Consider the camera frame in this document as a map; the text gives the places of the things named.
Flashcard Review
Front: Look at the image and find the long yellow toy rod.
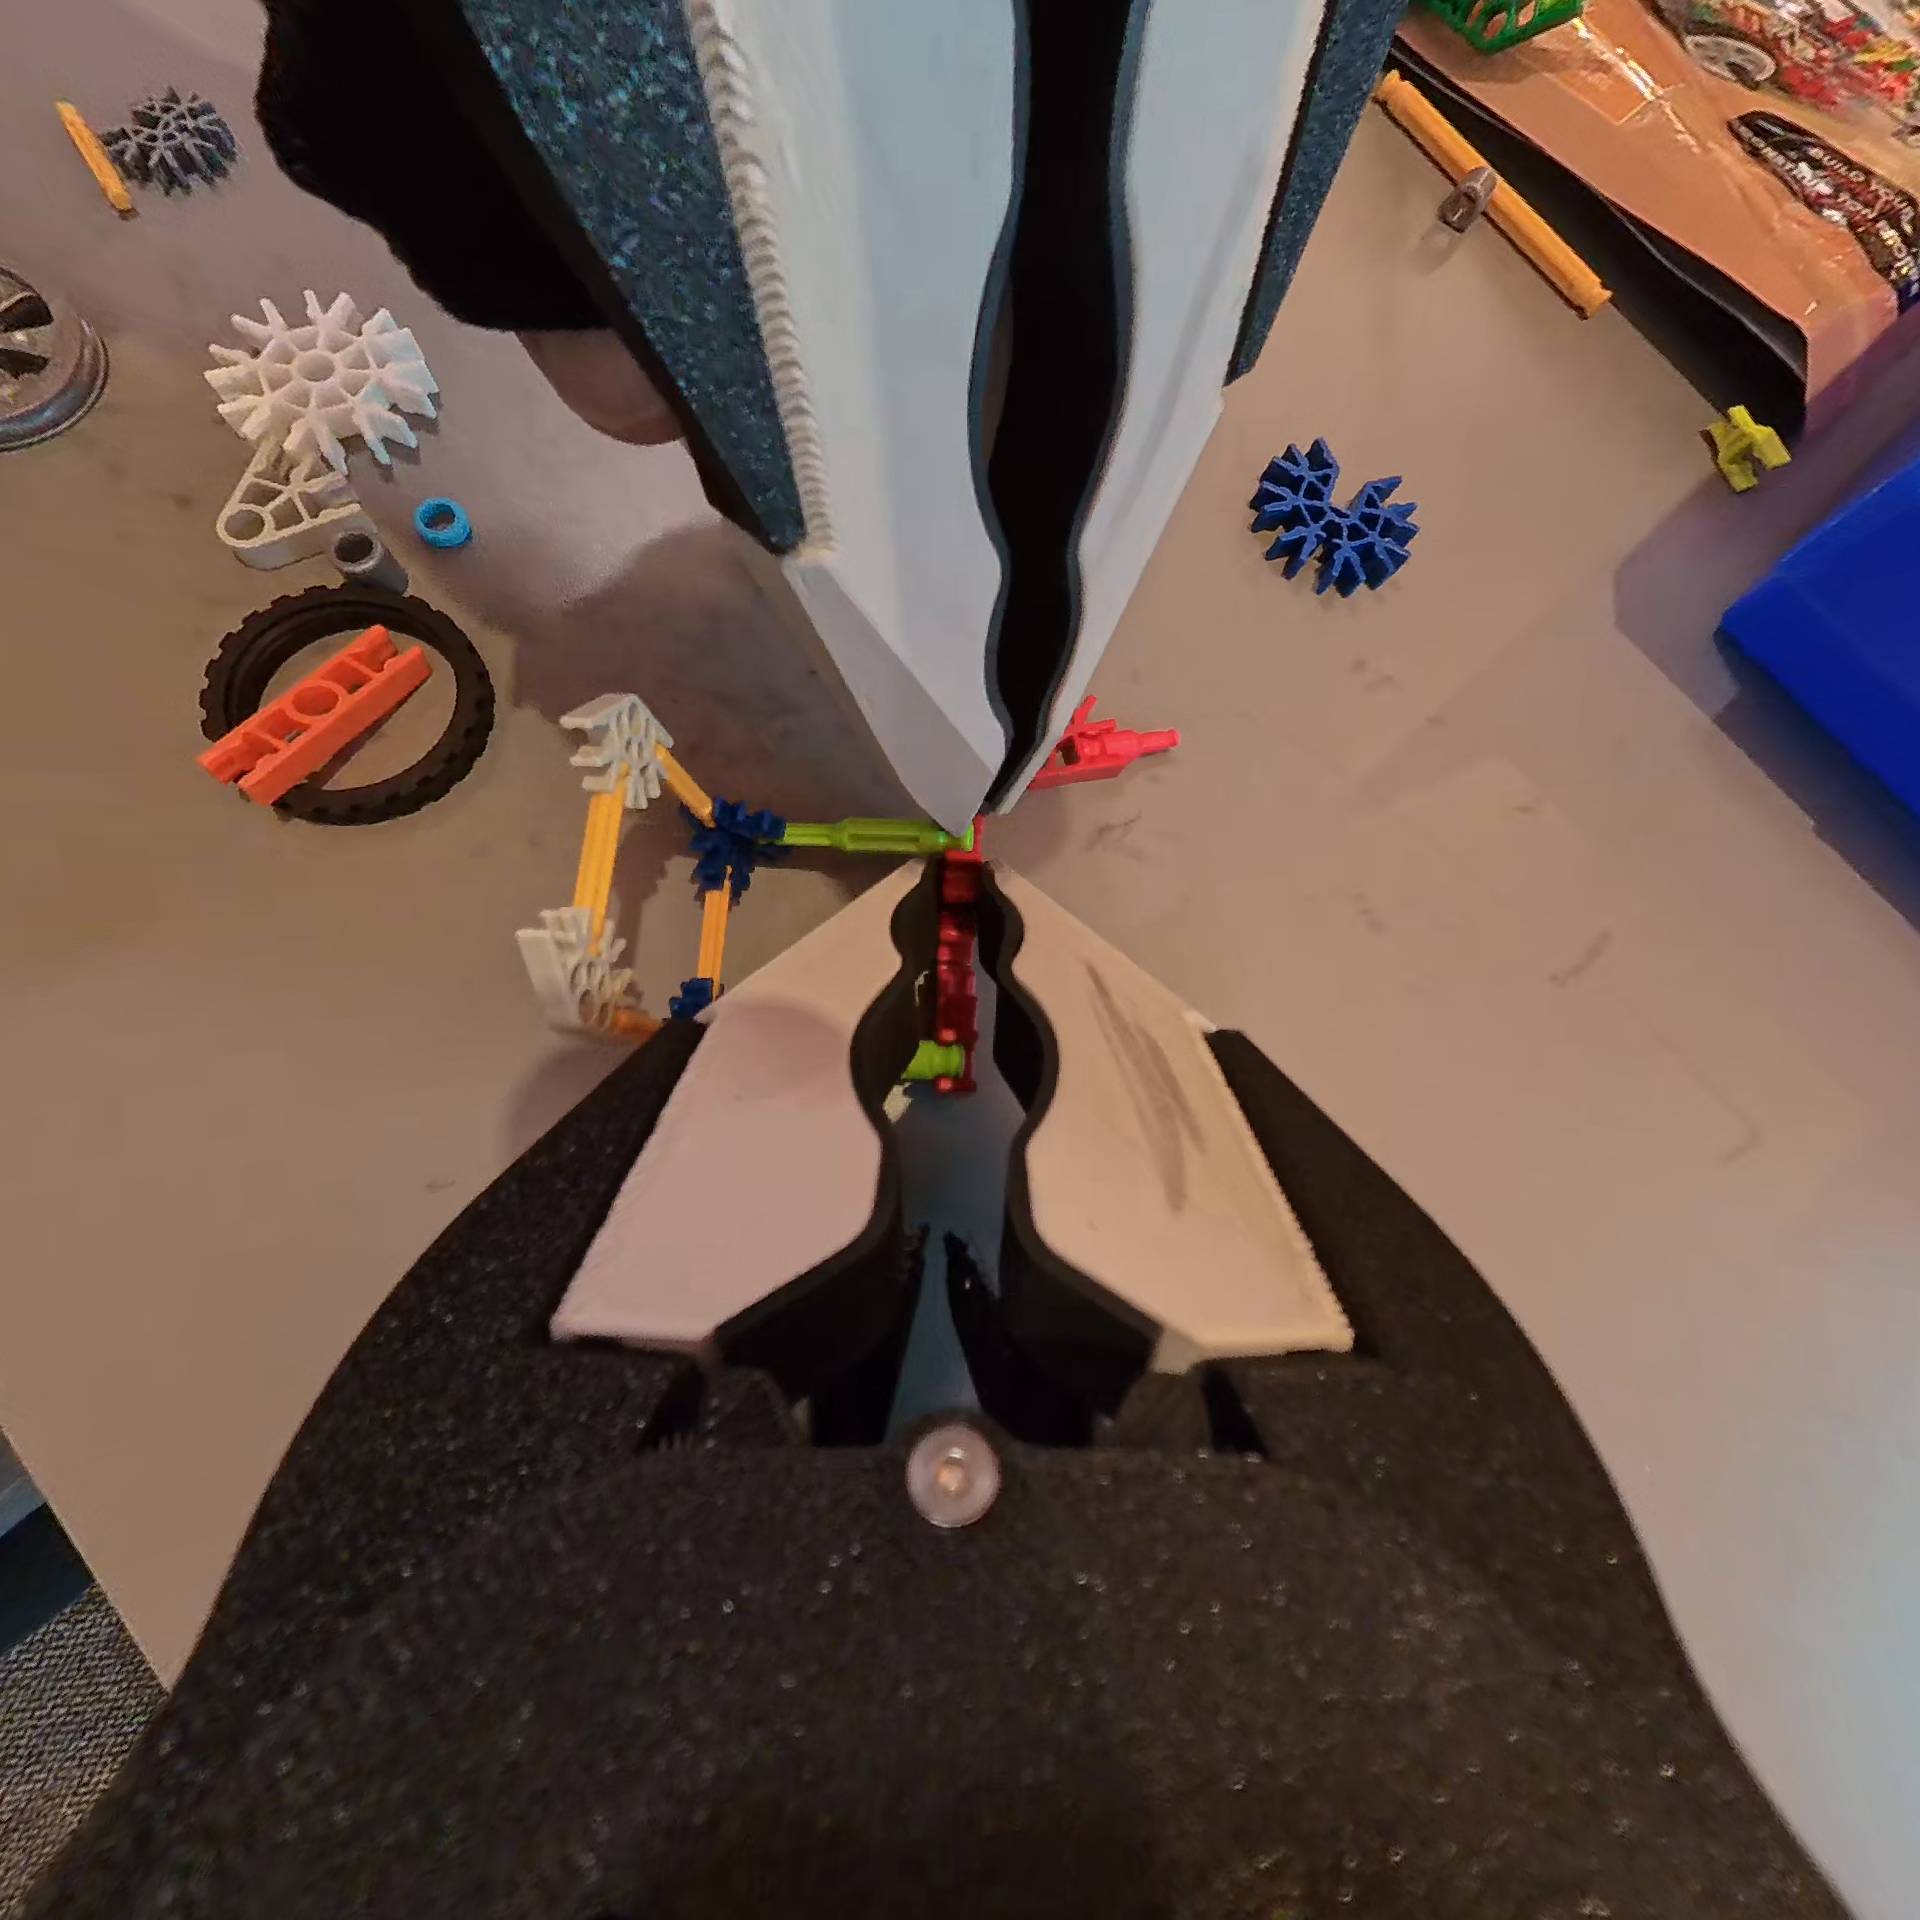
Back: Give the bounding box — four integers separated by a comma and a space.
1372, 68, 1617, 320

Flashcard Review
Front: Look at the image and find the yellow-green toy connector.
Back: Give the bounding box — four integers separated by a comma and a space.
1698, 403, 1795, 499

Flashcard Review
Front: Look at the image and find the dark snowflake connector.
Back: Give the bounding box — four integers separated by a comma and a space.
99, 87, 242, 198

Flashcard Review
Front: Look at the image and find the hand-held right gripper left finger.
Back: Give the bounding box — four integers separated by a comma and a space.
548, 867, 933, 1353

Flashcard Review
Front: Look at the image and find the blue plastic bin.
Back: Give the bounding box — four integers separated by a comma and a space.
1715, 434, 1920, 890

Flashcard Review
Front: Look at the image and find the multicolour rod and connector assembly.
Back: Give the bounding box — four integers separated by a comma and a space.
514, 691, 1005, 1101

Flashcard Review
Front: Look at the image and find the brown paper packaging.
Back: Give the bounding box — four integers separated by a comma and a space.
1386, 0, 1920, 440

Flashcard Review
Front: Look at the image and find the green toy connector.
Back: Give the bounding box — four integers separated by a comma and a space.
1414, 0, 1591, 58

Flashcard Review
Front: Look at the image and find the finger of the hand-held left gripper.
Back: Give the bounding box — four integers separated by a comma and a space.
993, 0, 1332, 820
693, 0, 1041, 820

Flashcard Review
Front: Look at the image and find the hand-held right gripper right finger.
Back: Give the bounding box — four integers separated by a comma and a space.
978, 871, 1356, 1375

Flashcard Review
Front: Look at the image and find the white snowflake connector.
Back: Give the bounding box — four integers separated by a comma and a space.
204, 289, 445, 480

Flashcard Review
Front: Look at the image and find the red toy connector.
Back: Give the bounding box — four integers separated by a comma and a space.
1032, 694, 1185, 799

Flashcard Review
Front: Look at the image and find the orange toy brick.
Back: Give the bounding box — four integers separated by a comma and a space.
197, 624, 434, 808

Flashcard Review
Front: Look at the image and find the blue double snowflake connector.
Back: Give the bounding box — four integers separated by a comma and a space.
1246, 437, 1423, 601

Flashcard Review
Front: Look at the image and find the person's left hand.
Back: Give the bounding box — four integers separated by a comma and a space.
522, 322, 700, 451

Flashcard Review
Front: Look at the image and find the black toy tyre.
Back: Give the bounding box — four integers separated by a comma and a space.
199, 583, 499, 828

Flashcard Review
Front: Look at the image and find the grey toy wheel hub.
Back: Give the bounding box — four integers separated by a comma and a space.
0, 264, 112, 454

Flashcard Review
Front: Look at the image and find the short yellow toy rod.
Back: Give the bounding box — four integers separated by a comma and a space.
55, 101, 138, 217

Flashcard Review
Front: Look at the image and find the grey triangular connector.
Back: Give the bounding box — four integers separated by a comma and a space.
213, 454, 410, 594

